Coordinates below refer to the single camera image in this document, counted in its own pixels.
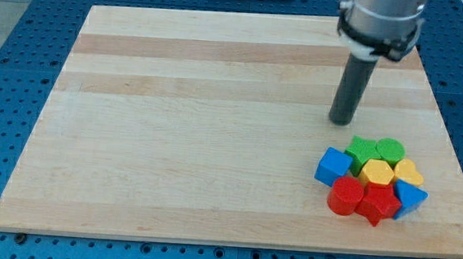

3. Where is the green cylinder block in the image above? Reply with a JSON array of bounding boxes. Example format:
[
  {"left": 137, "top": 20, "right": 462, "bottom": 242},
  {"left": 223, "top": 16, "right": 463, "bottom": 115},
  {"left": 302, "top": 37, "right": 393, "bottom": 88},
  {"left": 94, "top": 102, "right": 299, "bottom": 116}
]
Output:
[{"left": 376, "top": 138, "right": 406, "bottom": 168}]

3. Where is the wooden board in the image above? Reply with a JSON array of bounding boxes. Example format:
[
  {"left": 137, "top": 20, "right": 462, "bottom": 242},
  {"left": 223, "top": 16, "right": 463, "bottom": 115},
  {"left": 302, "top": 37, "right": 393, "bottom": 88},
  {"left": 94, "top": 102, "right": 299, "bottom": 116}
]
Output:
[{"left": 0, "top": 6, "right": 463, "bottom": 259}]

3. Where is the yellow heart block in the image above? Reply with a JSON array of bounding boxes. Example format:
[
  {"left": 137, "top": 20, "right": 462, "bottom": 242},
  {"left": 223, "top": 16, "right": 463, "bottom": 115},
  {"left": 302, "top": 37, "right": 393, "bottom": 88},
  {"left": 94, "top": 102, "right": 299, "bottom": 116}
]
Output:
[{"left": 392, "top": 159, "right": 424, "bottom": 187}]

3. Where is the green star block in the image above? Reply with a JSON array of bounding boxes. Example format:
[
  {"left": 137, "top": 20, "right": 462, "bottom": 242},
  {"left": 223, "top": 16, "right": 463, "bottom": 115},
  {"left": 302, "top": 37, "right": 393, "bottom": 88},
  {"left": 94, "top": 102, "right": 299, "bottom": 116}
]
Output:
[{"left": 344, "top": 136, "right": 381, "bottom": 177}]

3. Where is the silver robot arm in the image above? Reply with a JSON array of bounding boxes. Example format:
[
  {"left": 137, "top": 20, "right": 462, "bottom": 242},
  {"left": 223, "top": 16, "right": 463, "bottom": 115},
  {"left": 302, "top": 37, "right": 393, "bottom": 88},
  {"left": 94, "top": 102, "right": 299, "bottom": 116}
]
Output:
[{"left": 337, "top": 0, "right": 429, "bottom": 62}]

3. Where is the blue cube block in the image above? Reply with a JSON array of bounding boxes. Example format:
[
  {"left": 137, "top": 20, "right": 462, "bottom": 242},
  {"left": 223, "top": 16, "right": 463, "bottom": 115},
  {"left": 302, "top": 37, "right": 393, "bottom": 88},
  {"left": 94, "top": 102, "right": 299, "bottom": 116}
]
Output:
[{"left": 314, "top": 147, "right": 353, "bottom": 187}]

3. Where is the red star block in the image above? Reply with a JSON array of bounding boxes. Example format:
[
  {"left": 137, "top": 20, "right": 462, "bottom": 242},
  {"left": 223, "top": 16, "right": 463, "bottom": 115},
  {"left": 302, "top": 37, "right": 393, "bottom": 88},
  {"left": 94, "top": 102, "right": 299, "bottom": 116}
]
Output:
[{"left": 355, "top": 182, "right": 402, "bottom": 227}]

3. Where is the blue triangle block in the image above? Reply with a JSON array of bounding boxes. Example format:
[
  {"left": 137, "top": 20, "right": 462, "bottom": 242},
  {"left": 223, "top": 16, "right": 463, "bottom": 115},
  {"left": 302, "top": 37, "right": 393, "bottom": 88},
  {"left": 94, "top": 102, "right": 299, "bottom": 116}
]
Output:
[{"left": 394, "top": 180, "right": 429, "bottom": 219}]

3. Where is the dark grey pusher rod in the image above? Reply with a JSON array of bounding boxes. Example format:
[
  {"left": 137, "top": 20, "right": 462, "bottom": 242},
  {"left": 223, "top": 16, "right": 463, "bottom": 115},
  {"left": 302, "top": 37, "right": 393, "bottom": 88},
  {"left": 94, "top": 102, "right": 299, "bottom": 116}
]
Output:
[{"left": 329, "top": 54, "right": 377, "bottom": 126}]

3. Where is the yellow hexagon block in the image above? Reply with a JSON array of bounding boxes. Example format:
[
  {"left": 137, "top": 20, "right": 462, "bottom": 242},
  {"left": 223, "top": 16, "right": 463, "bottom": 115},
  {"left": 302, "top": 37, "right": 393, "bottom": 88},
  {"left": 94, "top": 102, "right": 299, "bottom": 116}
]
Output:
[{"left": 357, "top": 159, "right": 395, "bottom": 185}]

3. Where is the red cylinder block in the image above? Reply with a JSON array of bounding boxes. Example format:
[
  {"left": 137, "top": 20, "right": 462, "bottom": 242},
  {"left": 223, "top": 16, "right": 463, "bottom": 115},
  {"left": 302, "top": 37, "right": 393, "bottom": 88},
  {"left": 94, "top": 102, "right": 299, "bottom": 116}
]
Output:
[{"left": 327, "top": 177, "right": 364, "bottom": 216}]

